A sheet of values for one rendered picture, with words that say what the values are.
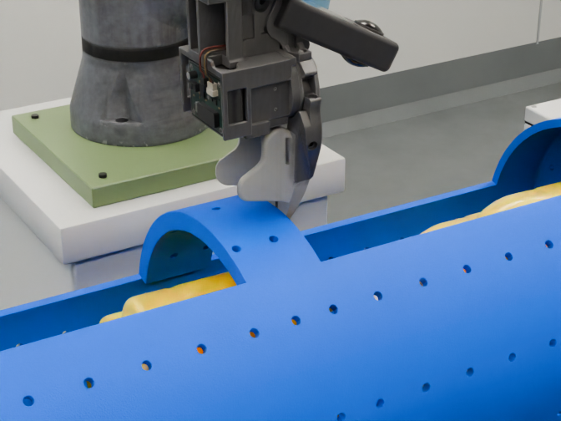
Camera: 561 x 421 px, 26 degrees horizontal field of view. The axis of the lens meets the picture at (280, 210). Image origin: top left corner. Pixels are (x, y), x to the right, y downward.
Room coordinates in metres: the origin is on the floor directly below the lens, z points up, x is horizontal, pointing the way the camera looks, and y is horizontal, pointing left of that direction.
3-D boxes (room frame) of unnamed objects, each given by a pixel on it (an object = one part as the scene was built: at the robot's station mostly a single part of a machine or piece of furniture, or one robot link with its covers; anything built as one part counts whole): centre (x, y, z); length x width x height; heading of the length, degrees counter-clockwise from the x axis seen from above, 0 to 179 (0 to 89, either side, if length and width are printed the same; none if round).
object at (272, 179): (0.85, 0.01, 1.27); 0.06 x 0.03 x 0.09; 120
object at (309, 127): (0.86, -0.01, 1.31); 0.05 x 0.02 x 0.09; 30
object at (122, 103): (1.22, 0.15, 1.22); 0.15 x 0.15 x 0.10
